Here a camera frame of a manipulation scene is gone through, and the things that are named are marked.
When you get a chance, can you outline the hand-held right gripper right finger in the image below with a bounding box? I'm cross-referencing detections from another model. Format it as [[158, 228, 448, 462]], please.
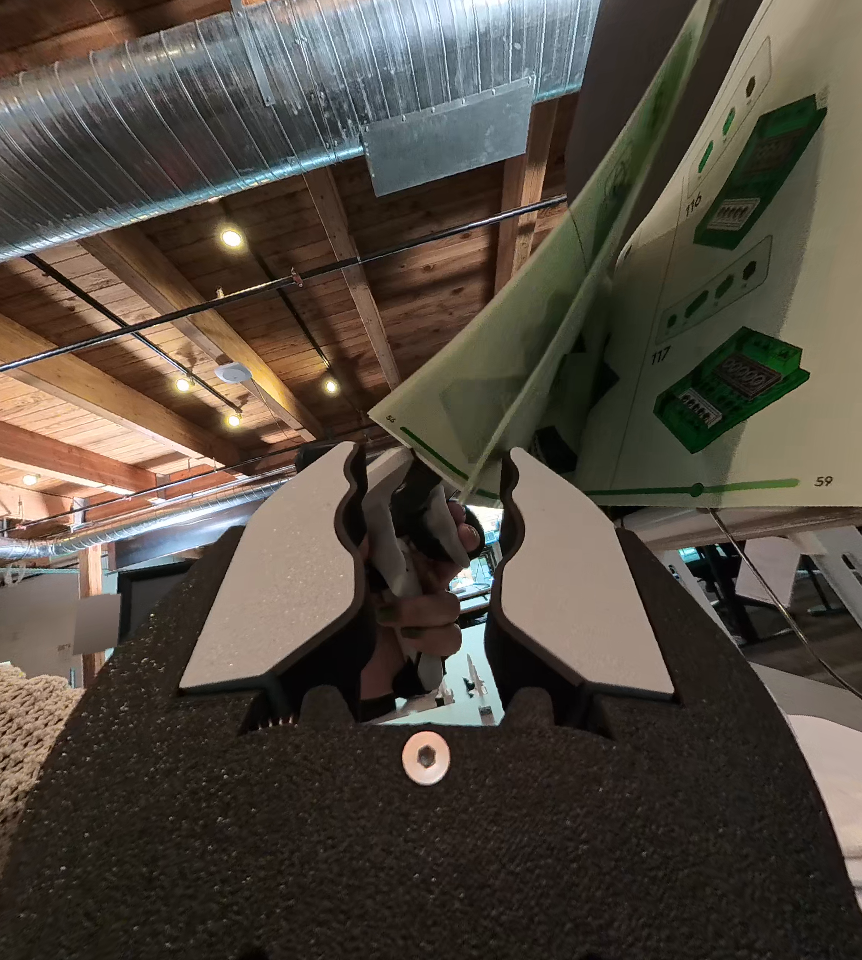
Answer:
[[486, 447, 677, 700]]

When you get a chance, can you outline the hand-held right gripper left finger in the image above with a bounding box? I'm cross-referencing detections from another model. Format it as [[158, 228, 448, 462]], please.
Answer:
[[177, 440, 373, 695]]

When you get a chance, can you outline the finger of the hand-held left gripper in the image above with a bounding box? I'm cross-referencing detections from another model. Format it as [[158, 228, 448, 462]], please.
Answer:
[[362, 450, 412, 528]]

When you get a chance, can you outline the lego instruction booklet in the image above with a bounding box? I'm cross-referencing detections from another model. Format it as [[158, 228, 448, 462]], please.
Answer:
[[367, 0, 862, 511]]

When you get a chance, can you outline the person's left hand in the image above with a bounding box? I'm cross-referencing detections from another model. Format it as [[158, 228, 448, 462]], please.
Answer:
[[362, 501, 488, 680]]

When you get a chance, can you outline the black ceiling pipe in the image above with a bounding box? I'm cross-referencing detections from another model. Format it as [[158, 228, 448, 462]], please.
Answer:
[[0, 196, 571, 390]]

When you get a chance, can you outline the white desk frame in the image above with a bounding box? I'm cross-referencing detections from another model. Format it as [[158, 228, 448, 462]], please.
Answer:
[[622, 504, 862, 660]]

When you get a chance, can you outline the white metal base plate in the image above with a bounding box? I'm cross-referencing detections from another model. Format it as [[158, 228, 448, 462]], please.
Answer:
[[746, 660, 862, 960]]

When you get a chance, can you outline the large spiral metal air duct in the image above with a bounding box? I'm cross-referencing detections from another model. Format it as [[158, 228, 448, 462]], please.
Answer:
[[0, 0, 603, 280]]

